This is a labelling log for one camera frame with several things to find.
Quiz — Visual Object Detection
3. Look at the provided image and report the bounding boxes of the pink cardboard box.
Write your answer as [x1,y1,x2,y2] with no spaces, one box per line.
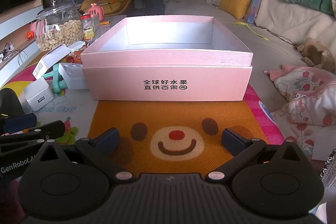
[80,15,254,102]

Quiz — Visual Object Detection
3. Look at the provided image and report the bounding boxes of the pink pig toy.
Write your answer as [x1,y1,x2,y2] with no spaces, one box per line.
[88,4,105,21]

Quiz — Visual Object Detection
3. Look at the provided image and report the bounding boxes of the white perforated plastic box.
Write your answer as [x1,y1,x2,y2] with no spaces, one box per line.
[58,63,88,90]

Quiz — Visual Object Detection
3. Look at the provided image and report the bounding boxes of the white television cabinet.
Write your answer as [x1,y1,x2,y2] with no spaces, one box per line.
[0,5,45,88]

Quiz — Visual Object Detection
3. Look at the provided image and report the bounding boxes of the yellow cushion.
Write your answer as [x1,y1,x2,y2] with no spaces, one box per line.
[218,0,253,20]

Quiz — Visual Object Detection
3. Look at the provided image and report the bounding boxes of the brown plush toy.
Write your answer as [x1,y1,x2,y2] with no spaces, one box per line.
[297,38,336,72]

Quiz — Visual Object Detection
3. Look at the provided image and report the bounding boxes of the white power cable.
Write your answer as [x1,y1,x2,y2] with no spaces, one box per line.
[0,42,21,62]

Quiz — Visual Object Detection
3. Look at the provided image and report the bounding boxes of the floral blanket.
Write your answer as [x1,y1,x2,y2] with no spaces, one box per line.
[264,64,336,159]

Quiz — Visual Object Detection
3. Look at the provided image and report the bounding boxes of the black rounded object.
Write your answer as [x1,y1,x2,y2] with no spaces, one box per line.
[0,88,25,119]

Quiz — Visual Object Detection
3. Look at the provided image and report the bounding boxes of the iridescent gift bag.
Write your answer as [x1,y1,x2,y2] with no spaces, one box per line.
[245,0,265,23]

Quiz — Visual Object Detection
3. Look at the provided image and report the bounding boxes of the teal plastic toy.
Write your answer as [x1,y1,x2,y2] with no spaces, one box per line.
[42,64,68,94]

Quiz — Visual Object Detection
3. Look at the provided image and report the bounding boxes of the cartoon printed mat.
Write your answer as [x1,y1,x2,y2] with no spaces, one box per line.
[0,61,286,188]

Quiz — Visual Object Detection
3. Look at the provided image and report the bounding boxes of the white charger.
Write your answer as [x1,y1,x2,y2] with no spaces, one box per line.
[24,78,53,110]

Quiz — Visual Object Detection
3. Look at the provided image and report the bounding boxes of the yellow-green ribbon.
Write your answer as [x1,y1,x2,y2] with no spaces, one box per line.
[232,21,269,41]

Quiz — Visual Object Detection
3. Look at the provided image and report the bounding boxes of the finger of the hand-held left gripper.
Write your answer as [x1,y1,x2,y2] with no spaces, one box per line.
[0,113,37,135]
[0,120,66,155]

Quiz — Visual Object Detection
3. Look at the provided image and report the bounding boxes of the long white box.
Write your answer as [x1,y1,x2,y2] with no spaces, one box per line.
[33,44,71,81]

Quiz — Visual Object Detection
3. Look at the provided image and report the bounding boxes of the beige sofa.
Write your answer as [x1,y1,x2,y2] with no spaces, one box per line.
[161,0,336,161]

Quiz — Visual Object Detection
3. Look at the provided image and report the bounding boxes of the glass jar of nuts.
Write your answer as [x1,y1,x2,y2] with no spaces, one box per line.
[35,0,84,52]

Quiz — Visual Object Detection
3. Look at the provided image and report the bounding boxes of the yellow beanbag chair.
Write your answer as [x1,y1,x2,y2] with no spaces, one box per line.
[80,0,132,16]

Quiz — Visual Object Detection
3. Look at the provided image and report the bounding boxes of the white plastic case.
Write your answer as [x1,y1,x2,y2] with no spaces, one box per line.
[68,41,87,52]

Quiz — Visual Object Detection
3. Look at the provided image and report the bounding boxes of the small red-lidded jar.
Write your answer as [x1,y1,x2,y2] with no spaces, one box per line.
[81,14,95,41]

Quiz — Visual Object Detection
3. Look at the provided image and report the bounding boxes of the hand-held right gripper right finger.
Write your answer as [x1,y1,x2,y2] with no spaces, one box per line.
[205,128,306,184]

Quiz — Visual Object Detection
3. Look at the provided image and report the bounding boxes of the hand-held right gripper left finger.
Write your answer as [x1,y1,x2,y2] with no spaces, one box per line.
[35,127,137,184]

